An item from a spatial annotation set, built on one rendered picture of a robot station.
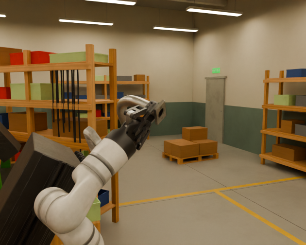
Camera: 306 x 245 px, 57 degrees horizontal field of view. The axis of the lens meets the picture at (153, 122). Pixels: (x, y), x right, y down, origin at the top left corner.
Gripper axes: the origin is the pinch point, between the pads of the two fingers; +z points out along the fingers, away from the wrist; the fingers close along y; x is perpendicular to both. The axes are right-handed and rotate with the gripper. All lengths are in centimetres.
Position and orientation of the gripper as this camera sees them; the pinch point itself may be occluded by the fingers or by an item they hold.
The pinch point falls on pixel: (151, 112)
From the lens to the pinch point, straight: 71.5
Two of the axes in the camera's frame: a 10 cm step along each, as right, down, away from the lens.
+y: -0.8, -6.6, -7.5
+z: 5.9, -6.4, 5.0
